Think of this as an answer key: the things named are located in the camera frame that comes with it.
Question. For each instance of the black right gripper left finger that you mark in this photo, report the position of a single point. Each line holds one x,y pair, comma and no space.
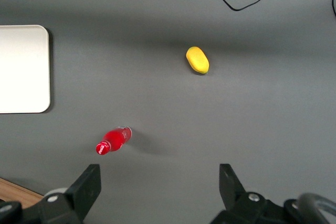
84,184

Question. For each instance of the yellow toy mango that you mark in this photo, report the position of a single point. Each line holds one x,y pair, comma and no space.
198,60

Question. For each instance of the white rectangular tray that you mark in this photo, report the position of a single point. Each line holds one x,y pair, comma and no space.
23,69

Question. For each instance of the wooden board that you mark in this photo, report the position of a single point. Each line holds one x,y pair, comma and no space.
15,192

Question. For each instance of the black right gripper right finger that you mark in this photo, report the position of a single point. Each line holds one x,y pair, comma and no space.
232,187

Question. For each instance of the red plastic soda bottle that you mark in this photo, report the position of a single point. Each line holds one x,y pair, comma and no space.
114,140

